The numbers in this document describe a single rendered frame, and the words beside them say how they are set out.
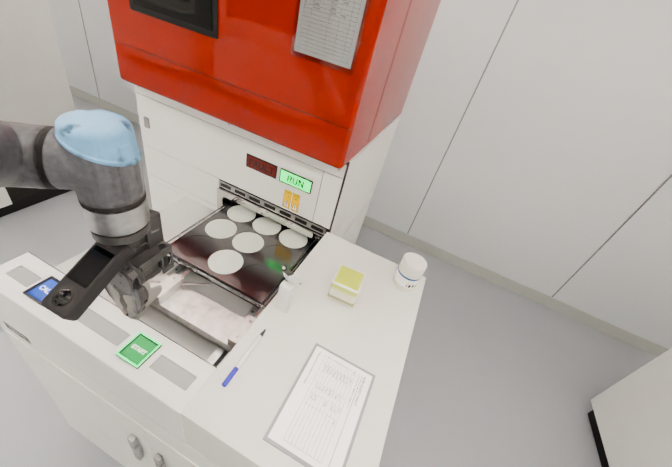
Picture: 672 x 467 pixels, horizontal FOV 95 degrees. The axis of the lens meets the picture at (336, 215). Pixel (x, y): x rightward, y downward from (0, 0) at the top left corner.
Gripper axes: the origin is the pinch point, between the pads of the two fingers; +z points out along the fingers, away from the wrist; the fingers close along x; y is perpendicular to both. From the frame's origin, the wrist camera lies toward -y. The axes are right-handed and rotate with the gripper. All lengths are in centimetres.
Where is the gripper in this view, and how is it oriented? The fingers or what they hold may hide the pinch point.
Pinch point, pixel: (130, 316)
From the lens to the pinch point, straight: 67.5
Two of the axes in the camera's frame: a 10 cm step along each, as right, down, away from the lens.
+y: 3.9, -4.7, 7.9
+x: -9.0, -3.9, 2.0
